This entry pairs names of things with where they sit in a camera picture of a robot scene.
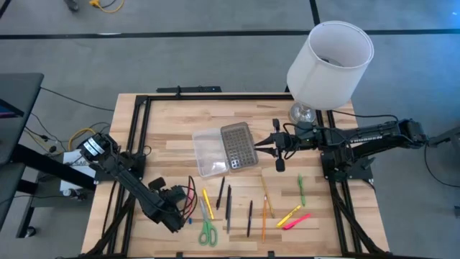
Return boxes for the yellow highlighter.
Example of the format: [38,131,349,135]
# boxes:
[201,187,216,221]
[275,204,302,229]

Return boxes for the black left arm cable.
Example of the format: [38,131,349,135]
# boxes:
[181,175,198,221]

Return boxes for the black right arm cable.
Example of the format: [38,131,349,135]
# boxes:
[282,122,301,161]

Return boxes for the black aluminium table frame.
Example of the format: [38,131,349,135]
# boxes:
[57,92,400,259]

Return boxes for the grey tinted box lid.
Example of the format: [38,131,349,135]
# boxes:
[219,121,259,171]

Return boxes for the green handled scissors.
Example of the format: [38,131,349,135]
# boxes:
[198,196,219,247]

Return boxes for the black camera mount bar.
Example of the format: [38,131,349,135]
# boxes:
[156,85,223,94]

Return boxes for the green pen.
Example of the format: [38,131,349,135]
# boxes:
[297,173,307,207]

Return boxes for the dark tablet screen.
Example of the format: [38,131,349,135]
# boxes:
[0,99,25,119]

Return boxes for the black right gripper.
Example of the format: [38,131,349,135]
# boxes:
[254,118,298,173]

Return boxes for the orange pencil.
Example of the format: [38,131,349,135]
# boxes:
[261,194,268,243]

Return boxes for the yellow floor cable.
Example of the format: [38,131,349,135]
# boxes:
[88,0,126,14]

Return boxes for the dark grey desk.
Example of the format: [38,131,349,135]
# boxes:
[0,73,98,238]

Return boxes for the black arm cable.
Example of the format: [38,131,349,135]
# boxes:
[282,122,301,161]
[181,175,198,221]

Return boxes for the grey metal stand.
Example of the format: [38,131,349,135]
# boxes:
[426,125,460,148]

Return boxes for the black pen with white print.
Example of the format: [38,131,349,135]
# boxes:
[246,199,254,238]

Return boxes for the white shade table lamp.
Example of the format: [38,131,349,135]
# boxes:
[286,20,375,127]

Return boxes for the pink highlighter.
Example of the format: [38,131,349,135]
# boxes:
[186,179,196,213]
[282,212,313,231]

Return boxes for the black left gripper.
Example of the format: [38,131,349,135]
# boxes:
[147,176,197,234]

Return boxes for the grey pen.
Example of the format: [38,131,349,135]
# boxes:
[226,196,233,235]

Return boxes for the clear plastic box base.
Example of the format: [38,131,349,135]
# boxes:
[191,128,231,178]

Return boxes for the white paper label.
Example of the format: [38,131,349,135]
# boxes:
[59,149,98,191]

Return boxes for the black floor cable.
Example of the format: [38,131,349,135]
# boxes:
[40,87,115,112]

